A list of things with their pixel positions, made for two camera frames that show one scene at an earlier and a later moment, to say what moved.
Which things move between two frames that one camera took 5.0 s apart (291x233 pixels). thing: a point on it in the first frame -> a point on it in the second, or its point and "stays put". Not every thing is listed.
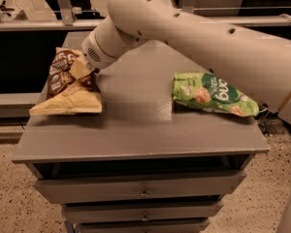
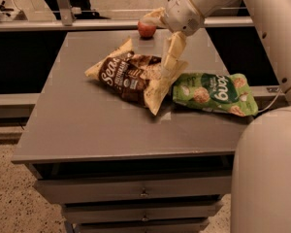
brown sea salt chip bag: x=66 y=95 -> x=134 y=78
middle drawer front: x=142 y=211 stays put
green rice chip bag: x=210 y=92 stays put
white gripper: x=94 y=53 -> x=182 y=17
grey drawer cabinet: x=145 y=163 stays put
